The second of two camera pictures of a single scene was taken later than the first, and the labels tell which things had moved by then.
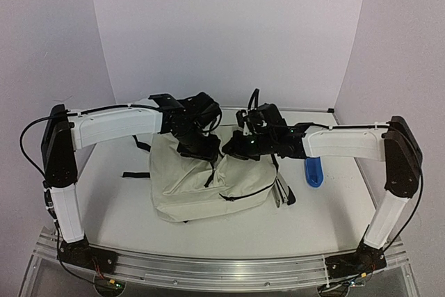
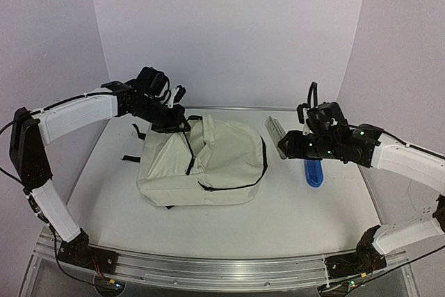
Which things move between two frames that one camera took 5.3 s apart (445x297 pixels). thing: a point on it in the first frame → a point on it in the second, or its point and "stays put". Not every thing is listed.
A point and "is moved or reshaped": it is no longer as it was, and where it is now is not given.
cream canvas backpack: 186,188 is moved or reshaped
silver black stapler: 282,193 is moved or reshaped
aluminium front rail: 216,274 stays put
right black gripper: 238,142 → 290,145
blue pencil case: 314,172 stays put
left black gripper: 211,152 → 177,119
